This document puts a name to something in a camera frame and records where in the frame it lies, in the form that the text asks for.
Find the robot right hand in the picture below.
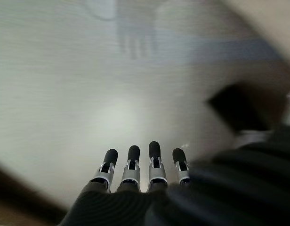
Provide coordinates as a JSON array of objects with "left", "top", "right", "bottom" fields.
[{"left": 57, "top": 81, "right": 290, "bottom": 226}]

